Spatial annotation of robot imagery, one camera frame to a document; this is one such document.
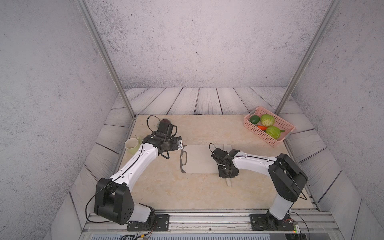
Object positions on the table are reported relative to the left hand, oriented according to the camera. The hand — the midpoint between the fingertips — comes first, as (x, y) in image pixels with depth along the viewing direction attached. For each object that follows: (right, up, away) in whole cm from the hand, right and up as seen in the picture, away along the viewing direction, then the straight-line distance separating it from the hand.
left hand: (177, 144), depth 85 cm
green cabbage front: (+62, +6, +14) cm, 63 cm away
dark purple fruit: (-12, +14, +29) cm, 35 cm away
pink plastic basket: (+72, +12, +25) cm, 77 cm away
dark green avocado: (+54, +15, +28) cm, 63 cm away
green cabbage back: (+62, +14, +23) cm, 67 cm away
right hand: (+28, -18, +4) cm, 34 cm away
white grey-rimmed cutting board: (+13, -11, +11) cm, 21 cm away
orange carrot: (+58, +9, +25) cm, 64 cm away
